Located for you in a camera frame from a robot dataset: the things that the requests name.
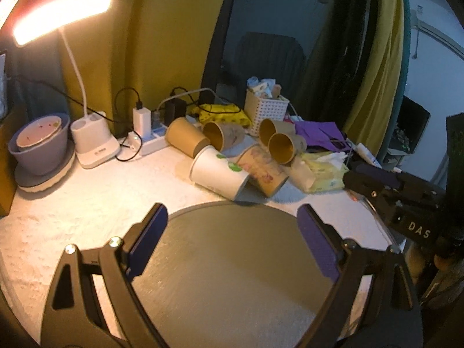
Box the white paper cup green dots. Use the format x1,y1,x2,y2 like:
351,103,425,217
189,145,249,200

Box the brown cup front right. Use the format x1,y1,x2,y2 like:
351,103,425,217
268,133,307,164

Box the brown cup rear right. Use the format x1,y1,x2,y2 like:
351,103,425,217
259,119,296,147

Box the floral brown paper cup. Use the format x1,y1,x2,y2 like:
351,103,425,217
237,144,288,198

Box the grey patterned paper cup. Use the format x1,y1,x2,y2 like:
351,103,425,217
202,122,245,152

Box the plain brown paper cup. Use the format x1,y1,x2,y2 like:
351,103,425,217
165,117,210,158

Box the yellow tissue pack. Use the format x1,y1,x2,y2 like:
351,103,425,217
287,152,348,194

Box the purple cloth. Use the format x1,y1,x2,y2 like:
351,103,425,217
294,121,351,152

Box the dark monitor screen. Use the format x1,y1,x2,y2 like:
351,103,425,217
389,96,431,154

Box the white lace tablecloth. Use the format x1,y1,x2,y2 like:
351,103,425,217
1,148,391,338

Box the white scalloped plate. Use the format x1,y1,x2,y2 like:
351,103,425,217
14,140,75,193

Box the white perforated basket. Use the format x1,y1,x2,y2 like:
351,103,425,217
244,90,289,130

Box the cardboard box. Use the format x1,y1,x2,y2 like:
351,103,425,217
0,104,27,217

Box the round grey placemat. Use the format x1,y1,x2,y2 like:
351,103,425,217
133,202,333,347

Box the purple bowl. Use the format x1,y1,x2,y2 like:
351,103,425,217
8,112,71,175

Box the white desk lamp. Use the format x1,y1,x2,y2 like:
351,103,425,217
12,0,120,169

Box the white power strip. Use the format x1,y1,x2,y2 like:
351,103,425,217
127,125,168,156

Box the yellow patterned pouch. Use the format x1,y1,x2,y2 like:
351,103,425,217
191,104,252,128

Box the pink inner bowl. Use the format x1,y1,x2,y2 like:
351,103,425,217
16,115,62,152

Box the white USB charger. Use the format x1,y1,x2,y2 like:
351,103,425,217
133,107,152,139

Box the black power adapter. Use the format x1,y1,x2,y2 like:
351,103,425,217
164,98,187,126

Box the yellow curtain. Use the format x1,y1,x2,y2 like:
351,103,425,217
67,0,408,153

